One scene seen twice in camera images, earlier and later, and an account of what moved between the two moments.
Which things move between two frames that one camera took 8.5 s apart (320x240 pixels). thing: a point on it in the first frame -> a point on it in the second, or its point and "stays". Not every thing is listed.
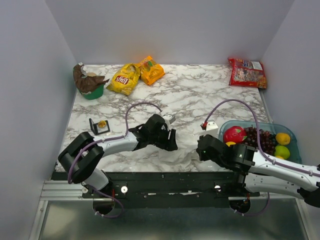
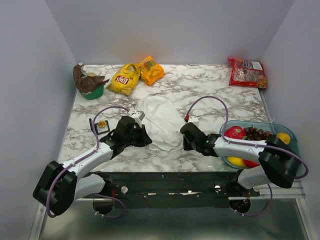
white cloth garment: [186, 157] -> [163, 123]
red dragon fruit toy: [235, 134] stays
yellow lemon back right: [283, 138] stays
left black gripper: [168, 145] -> [144, 138]
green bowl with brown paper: [89, 85] stays
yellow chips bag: [124, 80] stays
